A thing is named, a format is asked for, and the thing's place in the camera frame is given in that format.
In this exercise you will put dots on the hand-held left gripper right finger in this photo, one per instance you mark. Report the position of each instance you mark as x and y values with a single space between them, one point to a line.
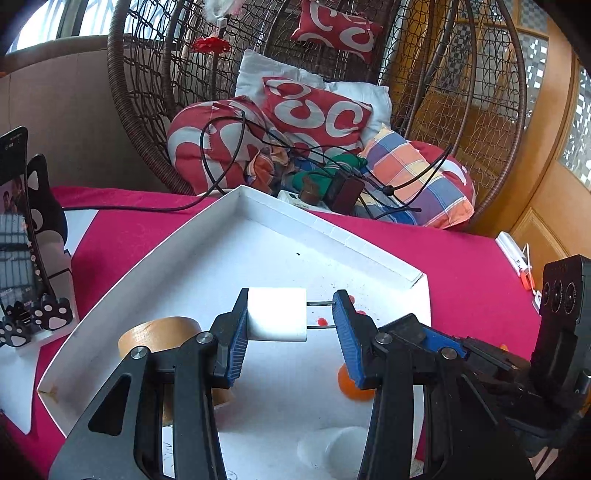
351 350

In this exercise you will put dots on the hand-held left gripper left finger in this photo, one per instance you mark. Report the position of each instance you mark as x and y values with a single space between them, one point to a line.
236 348

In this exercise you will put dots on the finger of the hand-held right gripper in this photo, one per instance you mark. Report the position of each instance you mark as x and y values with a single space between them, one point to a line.
438 339

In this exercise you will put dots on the tangerine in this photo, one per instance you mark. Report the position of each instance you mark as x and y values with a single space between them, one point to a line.
358 395

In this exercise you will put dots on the white charger plug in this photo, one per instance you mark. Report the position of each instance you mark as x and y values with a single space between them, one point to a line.
277 314

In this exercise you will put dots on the beige packing tape roll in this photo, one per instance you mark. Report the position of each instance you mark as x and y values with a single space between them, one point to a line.
157 334

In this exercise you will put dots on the white plastic bottle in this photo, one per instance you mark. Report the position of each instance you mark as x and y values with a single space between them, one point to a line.
332 450

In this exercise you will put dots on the white cardboard tray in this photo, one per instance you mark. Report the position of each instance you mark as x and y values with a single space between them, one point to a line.
277 249

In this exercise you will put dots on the maroon box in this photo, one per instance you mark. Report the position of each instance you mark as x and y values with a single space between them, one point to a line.
344 194

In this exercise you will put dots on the white power strip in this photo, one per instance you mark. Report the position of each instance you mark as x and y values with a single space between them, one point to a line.
288 197

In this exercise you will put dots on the wooden door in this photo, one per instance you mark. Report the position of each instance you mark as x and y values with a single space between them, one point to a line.
545 184

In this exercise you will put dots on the small brown block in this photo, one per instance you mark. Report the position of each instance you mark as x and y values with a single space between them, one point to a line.
310 191

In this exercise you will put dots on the plaid pillow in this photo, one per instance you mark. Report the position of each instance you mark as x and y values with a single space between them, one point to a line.
406 175

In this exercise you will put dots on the orange blue crumpled cloth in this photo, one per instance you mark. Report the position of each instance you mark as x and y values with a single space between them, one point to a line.
263 168

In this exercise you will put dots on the green cloth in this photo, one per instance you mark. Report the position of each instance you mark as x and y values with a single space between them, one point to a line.
351 161

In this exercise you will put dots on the white paper sheet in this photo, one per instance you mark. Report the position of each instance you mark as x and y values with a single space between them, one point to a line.
81 230

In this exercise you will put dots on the large red white seat cushion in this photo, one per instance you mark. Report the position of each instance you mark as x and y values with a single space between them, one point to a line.
194 138

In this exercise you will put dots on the black cat phone stand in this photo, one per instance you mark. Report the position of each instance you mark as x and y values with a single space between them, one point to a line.
44 203

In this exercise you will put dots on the square red white cushion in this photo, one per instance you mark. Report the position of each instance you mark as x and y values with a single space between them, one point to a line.
314 110

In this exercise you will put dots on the black smartphone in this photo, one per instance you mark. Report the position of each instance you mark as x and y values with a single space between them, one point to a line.
14 230

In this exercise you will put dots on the white pillow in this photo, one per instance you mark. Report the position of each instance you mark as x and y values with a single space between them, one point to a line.
263 69

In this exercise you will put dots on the beige sofa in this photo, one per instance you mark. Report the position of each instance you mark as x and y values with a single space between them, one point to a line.
69 115

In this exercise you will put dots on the wicker hanging chair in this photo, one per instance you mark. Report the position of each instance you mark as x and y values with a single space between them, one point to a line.
152 60

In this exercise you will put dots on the red flower ornament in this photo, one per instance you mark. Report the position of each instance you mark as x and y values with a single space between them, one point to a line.
210 45

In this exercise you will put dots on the small red white headrest cushion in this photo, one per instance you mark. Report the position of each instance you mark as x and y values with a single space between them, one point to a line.
341 27

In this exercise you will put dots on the white feather decoration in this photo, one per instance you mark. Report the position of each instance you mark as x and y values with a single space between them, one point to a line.
224 7

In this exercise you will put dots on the window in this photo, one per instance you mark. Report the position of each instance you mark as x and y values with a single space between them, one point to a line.
60 23

